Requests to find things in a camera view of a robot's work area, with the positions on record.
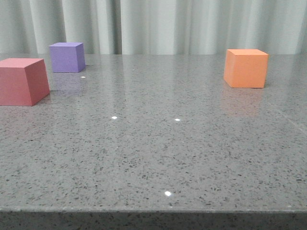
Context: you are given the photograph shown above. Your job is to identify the purple foam block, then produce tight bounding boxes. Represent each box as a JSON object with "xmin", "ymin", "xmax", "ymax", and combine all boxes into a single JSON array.
[{"xmin": 49, "ymin": 42, "xmax": 86, "ymax": 73}]

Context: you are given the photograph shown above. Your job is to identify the orange foam block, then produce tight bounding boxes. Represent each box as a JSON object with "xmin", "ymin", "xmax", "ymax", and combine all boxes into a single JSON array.
[{"xmin": 224, "ymin": 49, "xmax": 269, "ymax": 88}]

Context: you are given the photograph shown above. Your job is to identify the pale green curtain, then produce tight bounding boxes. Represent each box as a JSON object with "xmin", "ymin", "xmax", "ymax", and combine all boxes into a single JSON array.
[{"xmin": 0, "ymin": 0, "xmax": 307, "ymax": 55}]

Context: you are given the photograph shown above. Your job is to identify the red foam block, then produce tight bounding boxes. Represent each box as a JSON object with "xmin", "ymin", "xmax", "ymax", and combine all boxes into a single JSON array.
[{"xmin": 0, "ymin": 58, "xmax": 50, "ymax": 106}]

